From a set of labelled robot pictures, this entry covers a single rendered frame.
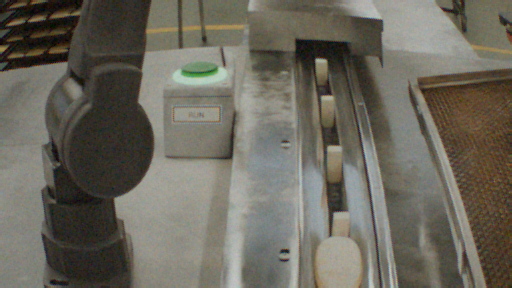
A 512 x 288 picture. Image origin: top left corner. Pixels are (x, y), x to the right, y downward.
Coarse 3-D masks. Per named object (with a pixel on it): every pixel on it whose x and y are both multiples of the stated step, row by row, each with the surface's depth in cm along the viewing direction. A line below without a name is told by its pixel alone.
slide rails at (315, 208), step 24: (336, 48) 125; (312, 72) 114; (336, 72) 114; (312, 96) 106; (336, 96) 106; (312, 120) 99; (336, 120) 99; (312, 144) 92; (312, 168) 87; (360, 168) 87; (312, 192) 82; (360, 192) 82; (312, 216) 78; (360, 216) 77; (312, 240) 74; (360, 240) 73; (312, 264) 70
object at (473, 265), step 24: (480, 72) 96; (504, 72) 96; (432, 96) 94; (480, 96) 92; (504, 96) 91; (432, 120) 87; (456, 120) 87; (432, 144) 81; (456, 144) 81; (504, 144) 78; (456, 168) 76; (480, 168) 75; (504, 168) 73; (456, 192) 71; (504, 192) 68; (456, 216) 65; (504, 240) 61; (480, 264) 58
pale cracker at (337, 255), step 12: (336, 240) 72; (348, 240) 71; (324, 252) 69; (336, 252) 69; (348, 252) 69; (324, 264) 68; (336, 264) 67; (348, 264) 67; (360, 264) 68; (324, 276) 66; (336, 276) 66; (348, 276) 65; (360, 276) 66
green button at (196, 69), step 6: (186, 66) 97; (192, 66) 97; (198, 66) 97; (204, 66) 97; (210, 66) 97; (216, 66) 97; (180, 72) 97; (186, 72) 96; (192, 72) 96; (198, 72) 95; (204, 72) 96; (210, 72) 96; (216, 72) 96
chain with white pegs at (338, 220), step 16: (320, 48) 125; (320, 64) 112; (320, 80) 112; (320, 96) 109; (320, 112) 104; (336, 160) 86; (336, 176) 86; (336, 192) 85; (336, 208) 82; (336, 224) 73
